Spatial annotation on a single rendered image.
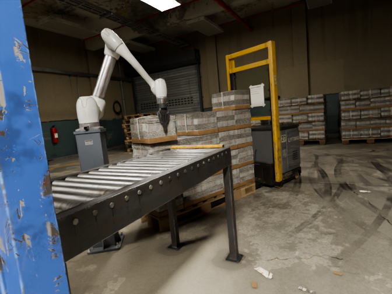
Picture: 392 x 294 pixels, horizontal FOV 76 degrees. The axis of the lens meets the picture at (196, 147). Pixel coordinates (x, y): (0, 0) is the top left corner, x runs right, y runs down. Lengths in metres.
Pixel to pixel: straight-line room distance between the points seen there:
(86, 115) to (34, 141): 1.69
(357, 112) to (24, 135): 6.95
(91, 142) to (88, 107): 0.27
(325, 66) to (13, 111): 8.66
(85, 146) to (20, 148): 1.70
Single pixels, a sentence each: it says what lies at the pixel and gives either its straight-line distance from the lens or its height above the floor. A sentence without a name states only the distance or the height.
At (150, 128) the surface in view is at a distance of 2.19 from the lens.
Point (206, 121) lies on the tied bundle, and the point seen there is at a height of 0.97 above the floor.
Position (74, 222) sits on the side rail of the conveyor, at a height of 0.77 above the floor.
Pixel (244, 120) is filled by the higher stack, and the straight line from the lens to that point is 3.10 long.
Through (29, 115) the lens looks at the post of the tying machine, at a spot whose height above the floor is 1.05.
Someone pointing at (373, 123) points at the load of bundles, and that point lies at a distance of 7.19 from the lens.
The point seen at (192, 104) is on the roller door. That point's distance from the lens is 9.99.
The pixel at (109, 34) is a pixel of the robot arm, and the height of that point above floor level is 1.74.
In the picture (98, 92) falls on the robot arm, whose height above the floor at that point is 1.31.
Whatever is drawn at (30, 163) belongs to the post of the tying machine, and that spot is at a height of 0.98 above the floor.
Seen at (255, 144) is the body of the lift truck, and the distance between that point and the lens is 3.71.
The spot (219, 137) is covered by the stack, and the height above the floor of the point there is 0.78.
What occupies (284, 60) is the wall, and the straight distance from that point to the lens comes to 9.02.
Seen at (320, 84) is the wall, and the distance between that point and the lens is 8.82.
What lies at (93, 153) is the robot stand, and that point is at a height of 0.82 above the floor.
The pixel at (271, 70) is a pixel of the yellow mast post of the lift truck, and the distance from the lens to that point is 3.34.
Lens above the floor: 1.03
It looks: 7 degrees down
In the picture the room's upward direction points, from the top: 5 degrees counter-clockwise
